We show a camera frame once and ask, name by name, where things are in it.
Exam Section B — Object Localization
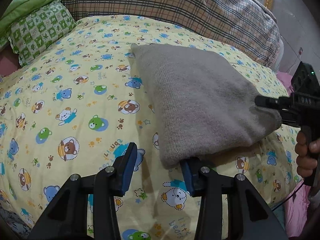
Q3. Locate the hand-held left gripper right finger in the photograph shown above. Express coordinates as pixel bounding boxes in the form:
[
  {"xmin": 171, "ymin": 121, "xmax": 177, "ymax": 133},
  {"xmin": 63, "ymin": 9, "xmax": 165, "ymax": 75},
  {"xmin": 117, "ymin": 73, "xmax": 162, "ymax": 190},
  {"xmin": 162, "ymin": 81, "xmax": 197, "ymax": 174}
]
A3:
[{"xmin": 180, "ymin": 157, "xmax": 288, "ymax": 240}]

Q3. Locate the green frog print pillow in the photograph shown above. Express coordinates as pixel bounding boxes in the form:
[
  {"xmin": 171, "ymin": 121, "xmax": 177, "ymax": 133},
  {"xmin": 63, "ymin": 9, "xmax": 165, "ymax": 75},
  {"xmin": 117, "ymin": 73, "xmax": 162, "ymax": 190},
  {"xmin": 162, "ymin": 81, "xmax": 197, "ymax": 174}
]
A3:
[{"xmin": 6, "ymin": 0, "xmax": 75, "ymax": 67}]

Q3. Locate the black cable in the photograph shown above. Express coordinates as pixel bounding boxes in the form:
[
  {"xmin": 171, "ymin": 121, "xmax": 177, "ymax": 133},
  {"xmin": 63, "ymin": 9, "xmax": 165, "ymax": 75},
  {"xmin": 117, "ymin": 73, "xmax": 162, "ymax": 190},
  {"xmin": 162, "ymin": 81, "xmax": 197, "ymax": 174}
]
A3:
[{"xmin": 271, "ymin": 179, "xmax": 307, "ymax": 212}]

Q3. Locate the yellow bear print bedsheet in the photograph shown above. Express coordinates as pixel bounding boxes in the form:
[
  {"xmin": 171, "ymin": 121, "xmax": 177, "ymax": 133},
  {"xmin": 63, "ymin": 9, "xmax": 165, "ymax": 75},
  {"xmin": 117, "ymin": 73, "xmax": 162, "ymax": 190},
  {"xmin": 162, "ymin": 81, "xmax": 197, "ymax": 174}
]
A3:
[{"xmin": 0, "ymin": 15, "xmax": 304, "ymax": 240}]

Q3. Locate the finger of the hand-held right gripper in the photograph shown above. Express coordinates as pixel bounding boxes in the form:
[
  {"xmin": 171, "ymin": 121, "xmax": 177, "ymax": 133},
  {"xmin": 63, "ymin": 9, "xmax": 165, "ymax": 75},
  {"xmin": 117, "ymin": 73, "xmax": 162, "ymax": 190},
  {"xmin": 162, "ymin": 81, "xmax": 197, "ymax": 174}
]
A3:
[
  {"xmin": 280, "ymin": 114, "xmax": 300, "ymax": 128},
  {"xmin": 254, "ymin": 94, "xmax": 293, "ymax": 111}
]

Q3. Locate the person's right hand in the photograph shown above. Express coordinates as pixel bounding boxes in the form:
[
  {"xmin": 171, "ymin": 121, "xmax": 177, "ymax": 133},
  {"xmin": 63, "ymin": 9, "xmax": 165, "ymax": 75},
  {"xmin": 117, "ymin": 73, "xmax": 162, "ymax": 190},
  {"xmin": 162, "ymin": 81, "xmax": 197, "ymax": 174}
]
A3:
[{"xmin": 294, "ymin": 130, "xmax": 320, "ymax": 178}]

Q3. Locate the green quilt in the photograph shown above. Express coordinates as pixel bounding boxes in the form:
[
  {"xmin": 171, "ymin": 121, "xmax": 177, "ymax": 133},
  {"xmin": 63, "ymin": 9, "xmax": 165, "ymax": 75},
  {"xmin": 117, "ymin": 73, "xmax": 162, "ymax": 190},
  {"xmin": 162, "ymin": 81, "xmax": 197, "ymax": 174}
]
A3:
[{"xmin": 0, "ymin": 0, "xmax": 73, "ymax": 48}]

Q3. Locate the black white floral cloth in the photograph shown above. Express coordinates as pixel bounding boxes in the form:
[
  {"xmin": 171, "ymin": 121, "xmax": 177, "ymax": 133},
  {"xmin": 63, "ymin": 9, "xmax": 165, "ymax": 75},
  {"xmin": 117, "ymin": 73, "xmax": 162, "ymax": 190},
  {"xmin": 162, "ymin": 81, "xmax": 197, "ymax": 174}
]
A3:
[{"xmin": 0, "ymin": 209, "xmax": 33, "ymax": 237}]

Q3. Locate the pink cloth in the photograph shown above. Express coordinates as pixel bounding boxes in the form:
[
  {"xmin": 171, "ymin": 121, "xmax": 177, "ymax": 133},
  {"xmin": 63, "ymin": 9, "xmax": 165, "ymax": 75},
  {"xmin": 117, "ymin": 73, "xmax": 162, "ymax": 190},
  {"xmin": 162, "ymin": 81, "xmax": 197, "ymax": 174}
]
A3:
[{"xmin": 282, "ymin": 177, "xmax": 315, "ymax": 239}]

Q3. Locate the beige knitted sweater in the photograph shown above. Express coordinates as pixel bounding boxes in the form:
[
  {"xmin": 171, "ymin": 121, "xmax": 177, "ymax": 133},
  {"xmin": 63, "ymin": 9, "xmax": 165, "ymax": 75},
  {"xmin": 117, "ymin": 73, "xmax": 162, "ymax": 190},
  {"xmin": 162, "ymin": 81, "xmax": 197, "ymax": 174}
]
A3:
[{"xmin": 130, "ymin": 42, "xmax": 283, "ymax": 169}]

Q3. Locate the pink blanket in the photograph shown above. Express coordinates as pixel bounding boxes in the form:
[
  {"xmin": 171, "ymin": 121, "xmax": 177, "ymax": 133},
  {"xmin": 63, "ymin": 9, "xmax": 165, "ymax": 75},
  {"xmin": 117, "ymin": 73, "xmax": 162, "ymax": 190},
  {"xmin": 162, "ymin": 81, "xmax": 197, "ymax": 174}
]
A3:
[{"xmin": 276, "ymin": 70, "xmax": 300, "ymax": 97}]

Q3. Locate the pink pillow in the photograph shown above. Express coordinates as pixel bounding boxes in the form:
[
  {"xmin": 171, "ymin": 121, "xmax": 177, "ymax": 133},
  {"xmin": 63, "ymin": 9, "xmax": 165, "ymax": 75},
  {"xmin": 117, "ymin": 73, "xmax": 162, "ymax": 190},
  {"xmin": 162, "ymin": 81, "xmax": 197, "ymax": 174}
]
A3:
[{"xmin": 0, "ymin": 50, "xmax": 22, "ymax": 78}]

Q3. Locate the brown plaid quilt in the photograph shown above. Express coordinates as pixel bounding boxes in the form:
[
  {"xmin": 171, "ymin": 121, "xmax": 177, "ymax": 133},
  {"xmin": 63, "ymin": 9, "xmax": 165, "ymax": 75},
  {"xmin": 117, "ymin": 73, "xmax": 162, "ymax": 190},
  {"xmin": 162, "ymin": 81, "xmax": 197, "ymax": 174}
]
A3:
[{"xmin": 61, "ymin": 0, "xmax": 284, "ymax": 68}]

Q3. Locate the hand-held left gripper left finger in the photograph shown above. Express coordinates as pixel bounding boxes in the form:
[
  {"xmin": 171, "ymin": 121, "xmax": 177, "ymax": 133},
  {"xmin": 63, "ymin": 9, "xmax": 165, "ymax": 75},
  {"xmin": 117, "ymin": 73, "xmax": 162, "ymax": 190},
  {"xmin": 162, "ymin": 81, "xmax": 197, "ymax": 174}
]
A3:
[{"xmin": 27, "ymin": 142, "xmax": 138, "ymax": 240}]

